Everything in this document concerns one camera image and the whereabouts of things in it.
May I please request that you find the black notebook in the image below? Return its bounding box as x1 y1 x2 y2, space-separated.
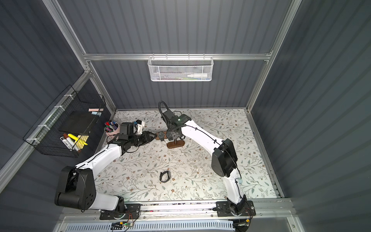
58 111 99 135

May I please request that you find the brown wooden watch stand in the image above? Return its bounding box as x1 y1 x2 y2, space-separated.
156 131 185 149

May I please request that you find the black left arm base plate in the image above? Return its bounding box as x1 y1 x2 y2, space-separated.
99 204 142 220

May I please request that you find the black wire wall basket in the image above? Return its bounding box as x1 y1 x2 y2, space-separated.
23 89 110 158

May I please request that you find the black rugged watch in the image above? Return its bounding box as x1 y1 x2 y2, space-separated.
157 131 166 142

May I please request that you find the yellow highlighter marker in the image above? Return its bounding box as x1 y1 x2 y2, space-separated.
68 133 88 147

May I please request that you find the black round watch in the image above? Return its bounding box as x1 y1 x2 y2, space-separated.
159 170 171 183

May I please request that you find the pink pen cup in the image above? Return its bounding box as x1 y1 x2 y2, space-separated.
104 121 120 136

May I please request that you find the white marker in basket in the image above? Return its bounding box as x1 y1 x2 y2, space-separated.
60 136 72 150

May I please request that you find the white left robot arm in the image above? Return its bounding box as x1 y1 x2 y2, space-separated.
54 123 157 214

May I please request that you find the white tube in basket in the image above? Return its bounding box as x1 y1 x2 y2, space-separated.
187 73 208 79

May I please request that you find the white wire mesh basket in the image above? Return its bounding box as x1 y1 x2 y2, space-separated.
147 57 214 82

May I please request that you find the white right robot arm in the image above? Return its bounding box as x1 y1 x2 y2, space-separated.
158 101 247 216

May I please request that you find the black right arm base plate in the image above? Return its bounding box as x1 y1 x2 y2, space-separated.
212 200 256 217

